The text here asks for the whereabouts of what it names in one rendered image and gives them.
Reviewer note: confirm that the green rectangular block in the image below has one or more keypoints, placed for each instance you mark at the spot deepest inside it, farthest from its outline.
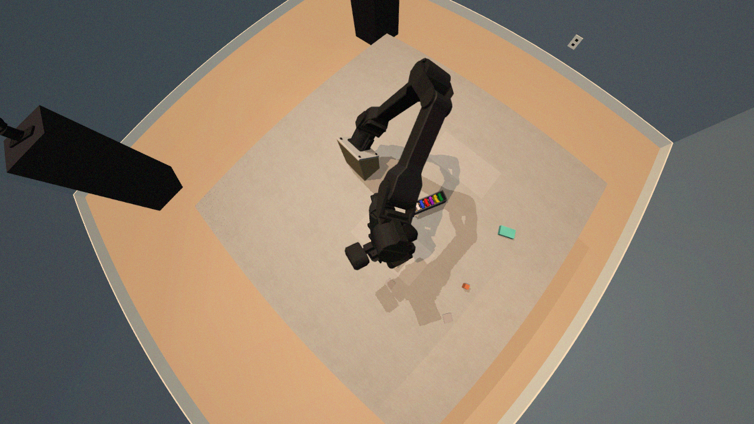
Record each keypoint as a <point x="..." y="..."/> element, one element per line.
<point x="506" y="232"/>

